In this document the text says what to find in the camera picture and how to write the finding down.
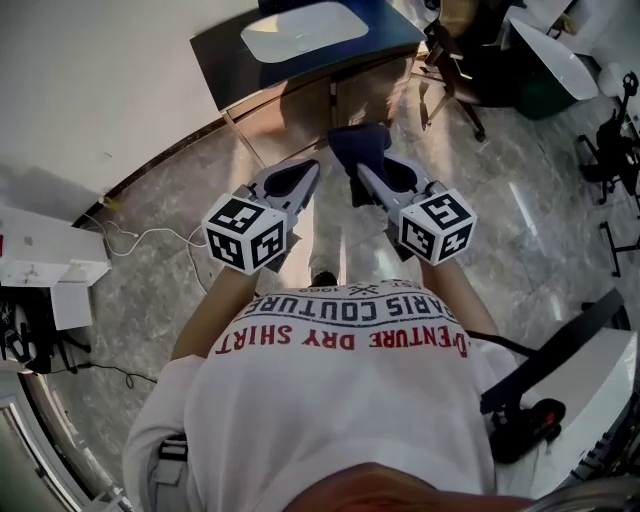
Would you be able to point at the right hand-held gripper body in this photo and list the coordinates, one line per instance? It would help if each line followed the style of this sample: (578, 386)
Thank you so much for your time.
(437, 220)

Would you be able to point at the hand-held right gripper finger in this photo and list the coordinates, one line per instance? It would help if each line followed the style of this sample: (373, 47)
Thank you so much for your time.
(382, 192)
(420, 177)

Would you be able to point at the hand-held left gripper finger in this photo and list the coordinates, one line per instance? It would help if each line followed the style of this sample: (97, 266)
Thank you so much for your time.
(280, 167)
(305, 197)

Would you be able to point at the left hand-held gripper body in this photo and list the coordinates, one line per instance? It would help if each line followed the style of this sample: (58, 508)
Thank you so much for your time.
(235, 220)

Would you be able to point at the dark blue cloth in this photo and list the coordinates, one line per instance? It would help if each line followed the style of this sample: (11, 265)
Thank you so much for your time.
(357, 142)

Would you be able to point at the person's right forearm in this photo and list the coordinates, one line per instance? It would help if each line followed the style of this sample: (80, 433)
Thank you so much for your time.
(457, 295)

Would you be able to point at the person's left forearm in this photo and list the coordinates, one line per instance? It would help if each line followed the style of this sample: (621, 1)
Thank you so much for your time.
(215, 310)

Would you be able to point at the person's dark shoe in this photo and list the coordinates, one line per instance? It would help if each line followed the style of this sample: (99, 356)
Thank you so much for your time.
(324, 278)

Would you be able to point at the small yellow bottle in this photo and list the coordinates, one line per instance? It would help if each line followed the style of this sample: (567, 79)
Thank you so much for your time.
(114, 203)

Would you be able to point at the black office chair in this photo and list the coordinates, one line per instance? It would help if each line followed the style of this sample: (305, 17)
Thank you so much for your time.
(450, 55)

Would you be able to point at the green cabinet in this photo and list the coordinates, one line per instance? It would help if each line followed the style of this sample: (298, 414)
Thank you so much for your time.
(540, 105)

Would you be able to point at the white sink basin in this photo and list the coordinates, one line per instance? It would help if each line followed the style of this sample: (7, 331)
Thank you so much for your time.
(305, 27)

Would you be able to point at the black floor stand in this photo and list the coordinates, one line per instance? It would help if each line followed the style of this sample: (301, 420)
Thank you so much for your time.
(614, 250)

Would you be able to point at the white round table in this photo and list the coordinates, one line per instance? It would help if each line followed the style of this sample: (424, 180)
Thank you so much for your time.
(555, 55)

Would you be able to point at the black tripod stand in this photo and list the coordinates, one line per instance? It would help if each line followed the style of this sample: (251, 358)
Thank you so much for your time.
(612, 135)

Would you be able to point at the white cardboard box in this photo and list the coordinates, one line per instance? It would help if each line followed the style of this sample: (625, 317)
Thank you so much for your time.
(40, 245)

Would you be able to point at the person's white printed shirt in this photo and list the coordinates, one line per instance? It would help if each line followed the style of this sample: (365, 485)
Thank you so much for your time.
(325, 400)

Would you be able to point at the black tangled equipment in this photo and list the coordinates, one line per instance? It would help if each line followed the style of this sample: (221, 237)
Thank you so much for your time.
(30, 345)

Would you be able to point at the white side table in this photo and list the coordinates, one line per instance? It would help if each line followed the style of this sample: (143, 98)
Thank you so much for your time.
(600, 400)

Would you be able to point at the silver metal door frame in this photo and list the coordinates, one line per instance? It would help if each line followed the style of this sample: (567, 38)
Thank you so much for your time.
(55, 450)

